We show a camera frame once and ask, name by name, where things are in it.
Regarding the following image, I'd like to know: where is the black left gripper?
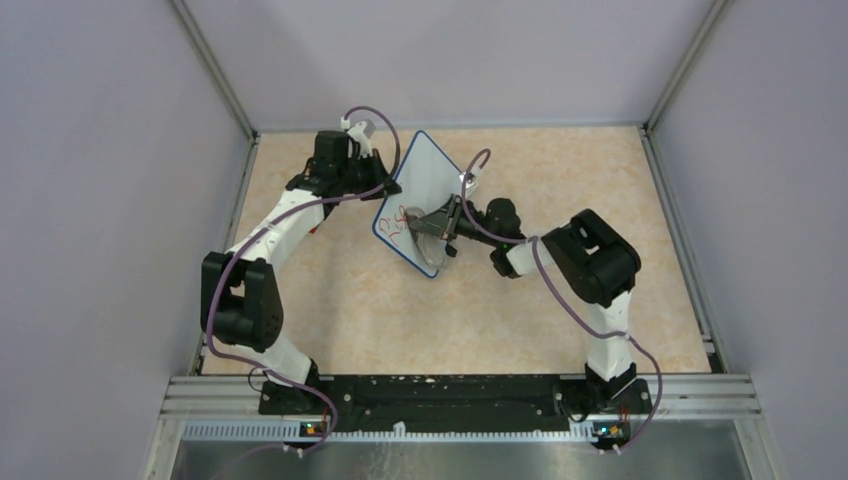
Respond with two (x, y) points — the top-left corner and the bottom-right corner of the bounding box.
(338, 148), (402, 201)

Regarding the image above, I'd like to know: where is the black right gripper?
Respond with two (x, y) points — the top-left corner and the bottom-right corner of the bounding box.
(412, 194), (501, 248)

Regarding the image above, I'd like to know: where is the grey transparent eraser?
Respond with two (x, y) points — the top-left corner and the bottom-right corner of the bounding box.
(412, 236), (448, 269)

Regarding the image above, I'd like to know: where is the blue framed whiteboard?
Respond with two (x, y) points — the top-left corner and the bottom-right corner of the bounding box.
(372, 130), (461, 279)

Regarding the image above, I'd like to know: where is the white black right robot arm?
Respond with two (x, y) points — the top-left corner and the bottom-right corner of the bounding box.
(405, 194), (641, 412)

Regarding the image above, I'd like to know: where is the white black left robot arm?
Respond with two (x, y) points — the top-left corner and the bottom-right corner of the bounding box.
(200, 126), (402, 414)

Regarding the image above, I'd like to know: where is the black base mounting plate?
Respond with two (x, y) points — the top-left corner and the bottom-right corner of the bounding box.
(258, 374), (652, 433)

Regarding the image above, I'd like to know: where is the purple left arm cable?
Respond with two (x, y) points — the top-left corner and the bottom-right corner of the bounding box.
(206, 105), (403, 458)

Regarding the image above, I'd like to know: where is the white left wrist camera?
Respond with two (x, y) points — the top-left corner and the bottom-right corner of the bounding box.
(340, 117), (375, 158)

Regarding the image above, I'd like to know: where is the white cable duct strip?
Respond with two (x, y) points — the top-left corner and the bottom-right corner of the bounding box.
(182, 420), (596, 443)

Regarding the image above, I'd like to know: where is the aluminium front rail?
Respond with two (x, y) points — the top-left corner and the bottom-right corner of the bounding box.
(159, 374), (762, 420)

